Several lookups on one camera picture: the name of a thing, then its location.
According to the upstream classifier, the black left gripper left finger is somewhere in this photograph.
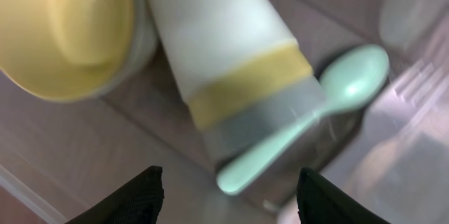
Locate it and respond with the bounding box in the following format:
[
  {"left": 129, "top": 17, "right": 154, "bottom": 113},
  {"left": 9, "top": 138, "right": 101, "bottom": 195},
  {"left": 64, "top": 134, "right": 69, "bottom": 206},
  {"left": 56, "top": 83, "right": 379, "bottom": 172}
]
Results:
[{"left": 67, "top": 166, "right": 164, "bottom": 224}]

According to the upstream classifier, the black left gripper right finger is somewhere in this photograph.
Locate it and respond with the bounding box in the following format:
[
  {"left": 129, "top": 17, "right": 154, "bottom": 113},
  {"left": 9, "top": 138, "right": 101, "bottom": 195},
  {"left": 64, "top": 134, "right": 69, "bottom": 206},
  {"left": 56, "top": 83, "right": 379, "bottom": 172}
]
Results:
[{"left": 296, "top": 167, "right": 389, "bottom": 224}]

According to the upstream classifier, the clear plastic container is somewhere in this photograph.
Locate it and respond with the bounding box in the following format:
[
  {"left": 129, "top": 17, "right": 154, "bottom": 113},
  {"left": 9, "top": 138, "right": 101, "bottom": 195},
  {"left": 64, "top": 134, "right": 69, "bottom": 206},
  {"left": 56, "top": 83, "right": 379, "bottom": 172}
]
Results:
[{"left": 1, "top": 0, "right": 448, "bottom": 224}]

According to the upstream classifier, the grey cup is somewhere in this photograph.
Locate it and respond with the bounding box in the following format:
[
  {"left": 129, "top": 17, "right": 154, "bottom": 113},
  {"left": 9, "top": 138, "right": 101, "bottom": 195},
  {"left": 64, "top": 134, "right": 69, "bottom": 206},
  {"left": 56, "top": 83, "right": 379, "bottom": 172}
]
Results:
[{"left": 203, "top": 77, "right": 326, "bottom": 164}]

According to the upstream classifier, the mint green spoon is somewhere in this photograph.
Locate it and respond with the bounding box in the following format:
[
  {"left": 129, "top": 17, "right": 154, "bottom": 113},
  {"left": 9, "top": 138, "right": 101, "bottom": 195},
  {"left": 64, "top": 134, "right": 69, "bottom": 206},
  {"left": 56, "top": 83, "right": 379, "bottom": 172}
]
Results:
[{"left": 216, "top": 44, "right": 389, "bottom": 196}]

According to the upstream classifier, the yellow cup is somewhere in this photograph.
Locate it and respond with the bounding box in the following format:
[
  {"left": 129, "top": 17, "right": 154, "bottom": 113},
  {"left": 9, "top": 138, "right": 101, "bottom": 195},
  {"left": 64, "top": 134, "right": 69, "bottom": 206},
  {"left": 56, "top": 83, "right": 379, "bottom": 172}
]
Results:
[{"left": 187, "top": 42, "right": 313, "bottom": 130}]

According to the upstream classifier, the white plastic fork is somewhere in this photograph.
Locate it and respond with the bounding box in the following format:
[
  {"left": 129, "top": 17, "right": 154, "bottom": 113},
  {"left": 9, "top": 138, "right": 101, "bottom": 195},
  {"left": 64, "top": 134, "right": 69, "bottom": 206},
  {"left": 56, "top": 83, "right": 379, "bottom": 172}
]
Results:
[{"left": 386, "top": 60, "right": 448, "bottom": 117}]

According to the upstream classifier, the yellow bowl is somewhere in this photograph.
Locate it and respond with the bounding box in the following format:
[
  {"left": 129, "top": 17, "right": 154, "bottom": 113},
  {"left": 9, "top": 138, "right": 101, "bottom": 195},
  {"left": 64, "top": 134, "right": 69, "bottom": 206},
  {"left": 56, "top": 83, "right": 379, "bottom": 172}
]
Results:
[{"left": 1, "top": 0, "right": 135, "bottom": 101}]

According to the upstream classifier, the white cup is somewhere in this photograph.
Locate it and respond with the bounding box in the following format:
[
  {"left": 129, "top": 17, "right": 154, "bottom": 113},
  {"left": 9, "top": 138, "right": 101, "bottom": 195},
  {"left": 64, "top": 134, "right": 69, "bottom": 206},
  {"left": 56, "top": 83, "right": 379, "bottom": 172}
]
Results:
[{"left": 148, "top": 0, "right": 295, "bottom": 101}]

